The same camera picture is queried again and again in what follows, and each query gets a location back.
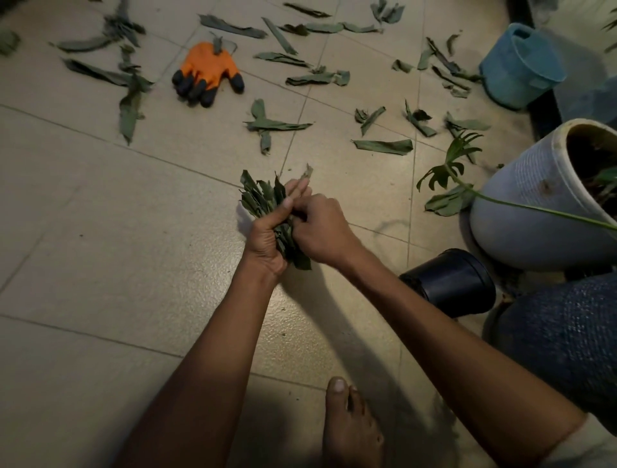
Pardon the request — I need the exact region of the white round plant pot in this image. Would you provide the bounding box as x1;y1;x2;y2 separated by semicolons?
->
470;118;617;272

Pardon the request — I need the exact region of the teal plastic bucket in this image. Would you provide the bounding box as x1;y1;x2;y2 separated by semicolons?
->
479;22;568;111

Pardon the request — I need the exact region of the person's right forearm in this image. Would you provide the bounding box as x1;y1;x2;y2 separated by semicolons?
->
337;246;587;468

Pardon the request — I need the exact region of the dark blue round pot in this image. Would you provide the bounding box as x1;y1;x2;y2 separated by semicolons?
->
489;272;617;435

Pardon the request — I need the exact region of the person's right hand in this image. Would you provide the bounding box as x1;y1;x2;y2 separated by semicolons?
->
289;192;367;276

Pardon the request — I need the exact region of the small black plastic pot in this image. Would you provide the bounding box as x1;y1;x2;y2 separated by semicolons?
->
398;248;497;319

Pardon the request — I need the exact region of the grey glove packaging card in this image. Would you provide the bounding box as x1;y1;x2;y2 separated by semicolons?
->
210;31;238;55

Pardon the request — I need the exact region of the person's left forearm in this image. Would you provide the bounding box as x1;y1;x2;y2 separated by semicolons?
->
115;262;285;468

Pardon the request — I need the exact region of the orange black work glove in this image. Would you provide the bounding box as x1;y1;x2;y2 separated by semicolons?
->
171;42;246;108

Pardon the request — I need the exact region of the person's grey shirt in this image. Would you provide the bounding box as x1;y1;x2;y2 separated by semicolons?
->
539;414;617;468

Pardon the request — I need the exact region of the person's left hand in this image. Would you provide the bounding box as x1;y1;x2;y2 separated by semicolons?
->
242;178;314;285

